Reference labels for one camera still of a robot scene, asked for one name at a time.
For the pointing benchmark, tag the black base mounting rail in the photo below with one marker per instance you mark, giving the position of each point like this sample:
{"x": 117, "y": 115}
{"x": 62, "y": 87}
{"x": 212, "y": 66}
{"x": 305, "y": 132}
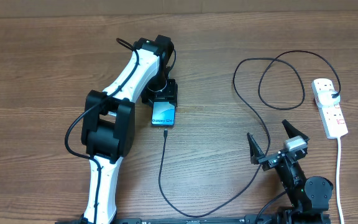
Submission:
{"x": 182, "y": 221}

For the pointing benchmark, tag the blue screen Galaxy smartphone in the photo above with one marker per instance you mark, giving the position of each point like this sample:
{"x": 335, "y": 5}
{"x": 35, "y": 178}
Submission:
{"x": 163, "y": 114}

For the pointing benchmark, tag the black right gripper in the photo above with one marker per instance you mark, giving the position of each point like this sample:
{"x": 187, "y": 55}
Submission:
{"x": 270, "y": 160}

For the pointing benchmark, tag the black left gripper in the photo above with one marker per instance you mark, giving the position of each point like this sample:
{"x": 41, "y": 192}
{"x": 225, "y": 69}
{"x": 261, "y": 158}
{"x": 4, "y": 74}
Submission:
{"x": 169, "y": 94}

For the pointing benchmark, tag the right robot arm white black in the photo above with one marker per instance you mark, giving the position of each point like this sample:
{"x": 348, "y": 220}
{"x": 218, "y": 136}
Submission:
{"x": 309, "y": 196}

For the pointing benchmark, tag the white charger plug adapter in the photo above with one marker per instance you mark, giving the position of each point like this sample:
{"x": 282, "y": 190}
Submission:
{"x": 327, "y": 98}

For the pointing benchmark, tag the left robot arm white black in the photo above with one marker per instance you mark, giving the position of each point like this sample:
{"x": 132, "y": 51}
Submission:
{"x": 108, "y": 128}

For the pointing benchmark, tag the white power strip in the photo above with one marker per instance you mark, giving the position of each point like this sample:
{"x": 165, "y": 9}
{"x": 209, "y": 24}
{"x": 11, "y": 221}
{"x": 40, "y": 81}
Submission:
{"x": 332, "y": 117}

